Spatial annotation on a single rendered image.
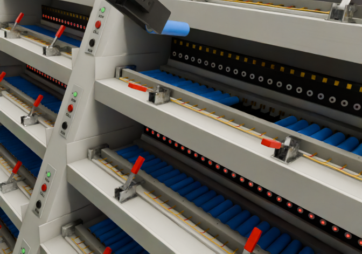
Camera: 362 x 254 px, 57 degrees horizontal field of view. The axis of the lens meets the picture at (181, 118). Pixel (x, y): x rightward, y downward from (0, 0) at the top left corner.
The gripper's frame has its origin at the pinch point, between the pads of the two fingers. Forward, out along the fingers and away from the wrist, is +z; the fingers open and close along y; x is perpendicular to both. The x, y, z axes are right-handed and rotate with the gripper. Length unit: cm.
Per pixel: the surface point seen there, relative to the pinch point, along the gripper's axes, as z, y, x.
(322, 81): 33.7, -10.8, -7.7
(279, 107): 34.6, -5.2, -1.0
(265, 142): 15.1, -14.4, 7.5
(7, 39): 21, 80, 10
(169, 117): 21.1, 6.3, 9.7
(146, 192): 30.1, 10.6, 25.5
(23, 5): 29, 100, -5
